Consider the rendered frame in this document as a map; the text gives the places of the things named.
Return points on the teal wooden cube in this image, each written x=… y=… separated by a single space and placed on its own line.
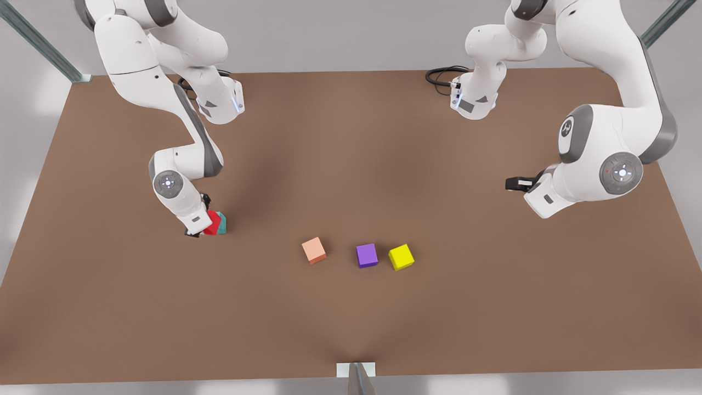
x=221 y=222

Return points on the purple wooden cube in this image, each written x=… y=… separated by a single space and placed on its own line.
x=366 y=255

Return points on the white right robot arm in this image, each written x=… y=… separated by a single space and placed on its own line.
x=137 y=66

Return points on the yellow wooden cube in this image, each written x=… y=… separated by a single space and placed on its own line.
x=401 y=257

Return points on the salmon wooden cube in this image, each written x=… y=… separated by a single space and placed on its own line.
x=313 y=250

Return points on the silver frame post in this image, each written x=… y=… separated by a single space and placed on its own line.
x=666 y=19
x=359 y=378
x=38 y=39

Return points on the red wooden cube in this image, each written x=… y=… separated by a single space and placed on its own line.
x=213 y=221

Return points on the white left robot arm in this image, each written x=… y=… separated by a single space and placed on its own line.
x=609 y=131

